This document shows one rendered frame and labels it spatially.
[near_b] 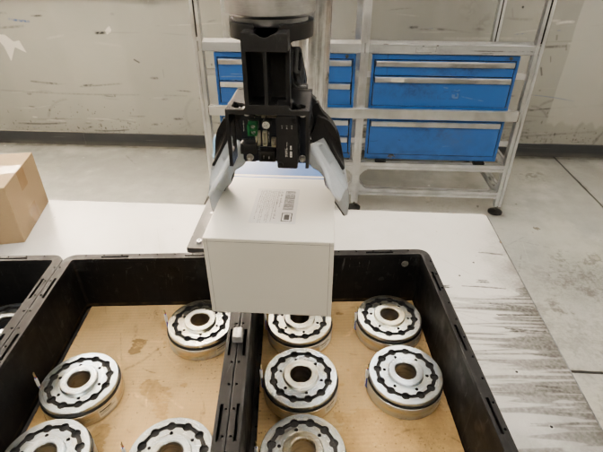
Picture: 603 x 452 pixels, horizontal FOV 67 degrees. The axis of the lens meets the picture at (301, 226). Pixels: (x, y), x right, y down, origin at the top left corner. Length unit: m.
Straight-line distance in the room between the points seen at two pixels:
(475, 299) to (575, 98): 2.81
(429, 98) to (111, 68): 2.24
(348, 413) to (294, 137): 0.40
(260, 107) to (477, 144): 2.34
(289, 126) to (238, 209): 0.11
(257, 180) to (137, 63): 3.10
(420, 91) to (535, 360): 1.77
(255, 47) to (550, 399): 0.77
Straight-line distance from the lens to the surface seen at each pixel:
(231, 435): 0.53
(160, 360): 0.75
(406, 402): 0.65
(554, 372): 0.99
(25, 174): 1.44
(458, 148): 2.66
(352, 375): 0.70
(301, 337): 0.71
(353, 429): 0.65
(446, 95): 2.54
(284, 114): 0.38
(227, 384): 0.57
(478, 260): 1.20
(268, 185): 0.50
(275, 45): 0.37
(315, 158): 0.44
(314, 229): 0.42
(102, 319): 0.85
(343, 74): 2.44
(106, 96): 3.76
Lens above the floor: 1.37
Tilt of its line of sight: 33 degrees down
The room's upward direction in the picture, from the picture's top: straight up
